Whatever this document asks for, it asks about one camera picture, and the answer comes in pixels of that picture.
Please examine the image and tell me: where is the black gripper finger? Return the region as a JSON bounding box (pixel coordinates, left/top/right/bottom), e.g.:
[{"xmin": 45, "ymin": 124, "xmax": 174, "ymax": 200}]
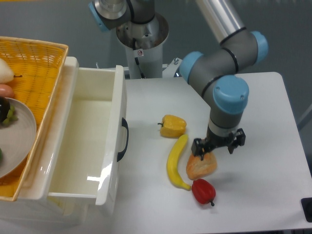
[
  {"xmin": 228, "ymin": 128, "xmax": 246, "ymax": 154},
  {"xmin": 191, "ymin": 138, "xmax": 210, "ymax": 160}
]

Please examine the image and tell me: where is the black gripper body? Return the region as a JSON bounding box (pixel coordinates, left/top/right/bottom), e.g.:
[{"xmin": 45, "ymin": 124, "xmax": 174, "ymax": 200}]
[{"xmin": 206, "ymin": 125, "xmax": 238, "ymax": 150}]

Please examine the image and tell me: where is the red toy pepper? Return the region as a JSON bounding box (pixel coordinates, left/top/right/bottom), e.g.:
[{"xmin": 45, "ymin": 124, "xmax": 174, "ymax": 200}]
[{"xmin": 192, "ymin": 179, "xmax": 216, "ymax": 206}]

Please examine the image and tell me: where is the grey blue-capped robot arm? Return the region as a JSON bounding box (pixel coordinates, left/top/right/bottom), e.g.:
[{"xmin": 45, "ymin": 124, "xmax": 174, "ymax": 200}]
[{"xmin": 89, "ymin": 0, "xmax": 269, "ymax": 157}]

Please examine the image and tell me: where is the yellow toy pepper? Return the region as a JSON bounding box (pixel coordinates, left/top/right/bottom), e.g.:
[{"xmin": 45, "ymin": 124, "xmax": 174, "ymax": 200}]
[{"xmin": 158, "ymin": 115, "xmax": 187, "ymax": 138}]

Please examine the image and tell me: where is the toy bread croissant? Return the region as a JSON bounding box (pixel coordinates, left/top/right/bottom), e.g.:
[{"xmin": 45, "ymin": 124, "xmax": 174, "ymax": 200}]
[{"xmin": 186, "ymin": 152, "xmax": 217, "ymax": 180}]

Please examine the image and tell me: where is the yellow toy banana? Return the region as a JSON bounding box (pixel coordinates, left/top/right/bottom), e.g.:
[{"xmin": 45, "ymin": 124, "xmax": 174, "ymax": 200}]
[{"xmin": 166, "ymin": 134, "xmax": 191, "ymax": 191}]

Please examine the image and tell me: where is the black object at table edge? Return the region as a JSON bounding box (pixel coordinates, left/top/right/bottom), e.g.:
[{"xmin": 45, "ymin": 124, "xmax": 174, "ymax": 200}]
[{"xmin": 301, "ymin": 197, "xmax": 312, "ymax": 223}]

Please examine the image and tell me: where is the white open plastic drawer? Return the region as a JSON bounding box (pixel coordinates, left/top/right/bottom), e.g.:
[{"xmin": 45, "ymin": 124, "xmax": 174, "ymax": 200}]
[{"xmin": 49, "ymin": 65, "xmax": 127, "ymax": 212}]

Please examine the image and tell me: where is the white drawer cabinet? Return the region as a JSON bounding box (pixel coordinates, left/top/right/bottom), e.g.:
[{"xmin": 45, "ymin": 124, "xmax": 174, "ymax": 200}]
[{"xmin": 0, "ymin": 57, "xmax": 114, "ymax": 223}]

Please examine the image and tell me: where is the yellow woven basket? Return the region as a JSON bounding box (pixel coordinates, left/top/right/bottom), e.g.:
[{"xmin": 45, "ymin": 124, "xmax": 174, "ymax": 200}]
[{"xmin": 0, "ymin": 36, "xmax": 69, "ymax": 202}]

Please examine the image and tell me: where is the grey round plate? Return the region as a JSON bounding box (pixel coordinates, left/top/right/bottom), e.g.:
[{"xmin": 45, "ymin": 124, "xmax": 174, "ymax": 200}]
[{"xmin": 0, "ymin": 98, "xmax": 37, "ymax": 177}]

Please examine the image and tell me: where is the dark purple toy mangosteen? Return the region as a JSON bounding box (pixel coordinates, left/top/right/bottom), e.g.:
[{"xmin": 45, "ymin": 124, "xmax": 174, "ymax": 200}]
[{"xmin": 0, "ymin": 97, "xmax": 18, "ymax": 126}]

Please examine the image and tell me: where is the pink toy sausage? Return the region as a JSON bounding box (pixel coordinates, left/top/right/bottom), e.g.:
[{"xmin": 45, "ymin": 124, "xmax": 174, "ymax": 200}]
[{"xmin": 0, "ymin": 84, "xmax": 15, "ymax": 98}]

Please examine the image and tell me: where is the white toy pear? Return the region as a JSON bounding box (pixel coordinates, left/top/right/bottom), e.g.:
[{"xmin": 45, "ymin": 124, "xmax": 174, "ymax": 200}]
[{"xmin": 0, "ymin": 59, "xmax": 22, "ymax": 84}]

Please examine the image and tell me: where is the black drawer handle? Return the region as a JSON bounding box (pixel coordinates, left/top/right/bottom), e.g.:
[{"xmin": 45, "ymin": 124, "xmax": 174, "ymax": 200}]
[{"xmin": 117, "ymin": 118, "xmax": 129, "ymax": 162}]

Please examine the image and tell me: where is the metal bracket with bolts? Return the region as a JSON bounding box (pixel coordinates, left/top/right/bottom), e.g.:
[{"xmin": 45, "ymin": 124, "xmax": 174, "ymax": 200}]
[{"xmin": 162, "ymin": 58, "xmax": 182, "ymax": 78}]

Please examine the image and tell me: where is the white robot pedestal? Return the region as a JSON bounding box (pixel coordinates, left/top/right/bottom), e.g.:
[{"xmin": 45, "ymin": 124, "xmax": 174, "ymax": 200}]
[{"xmin": 116, "ymin": 13, "xmax": 169, "ymax": 79}]

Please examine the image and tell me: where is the black cable on pedestal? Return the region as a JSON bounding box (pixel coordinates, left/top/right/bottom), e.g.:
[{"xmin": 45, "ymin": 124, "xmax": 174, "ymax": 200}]
[{"xmin": 132, "ymin": 38, "xmax": 146, "ymax": 79}]

